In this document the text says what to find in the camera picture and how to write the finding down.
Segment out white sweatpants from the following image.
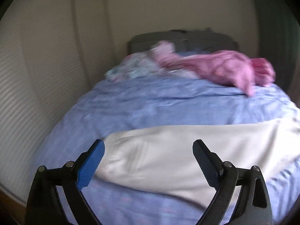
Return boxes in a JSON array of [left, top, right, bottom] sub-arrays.
[[95, 117, 299, 207]]

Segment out pink crumpled blanket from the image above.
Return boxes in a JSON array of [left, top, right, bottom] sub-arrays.
[[251, 58, 276, 87]]

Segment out pink pillow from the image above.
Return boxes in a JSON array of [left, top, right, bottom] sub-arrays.
[[150, 41, 255, 97]]

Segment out blue striped floral bedsheet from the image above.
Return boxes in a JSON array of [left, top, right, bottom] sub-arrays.
[[29, 76, 299, 224]]

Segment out cream slatted wardrobe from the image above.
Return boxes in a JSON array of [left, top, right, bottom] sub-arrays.
[[1, 0, 114, 204]]

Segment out light floral pillow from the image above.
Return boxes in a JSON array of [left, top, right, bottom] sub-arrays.
[[105, 52, 163, 82]]

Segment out dark grey headboard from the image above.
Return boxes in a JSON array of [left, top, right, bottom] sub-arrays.
[[128, 28, 239, 54]]

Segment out dark green curtain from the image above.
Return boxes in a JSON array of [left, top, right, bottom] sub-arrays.
[[253, 0, 299, 92]]

